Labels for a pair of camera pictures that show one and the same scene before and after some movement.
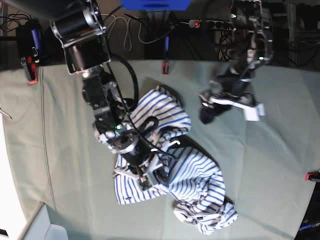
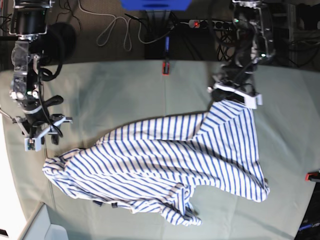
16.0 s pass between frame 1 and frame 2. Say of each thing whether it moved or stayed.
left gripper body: moved
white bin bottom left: stayed
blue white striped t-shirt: moved
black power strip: stayed
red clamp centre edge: stayed
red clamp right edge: stayed
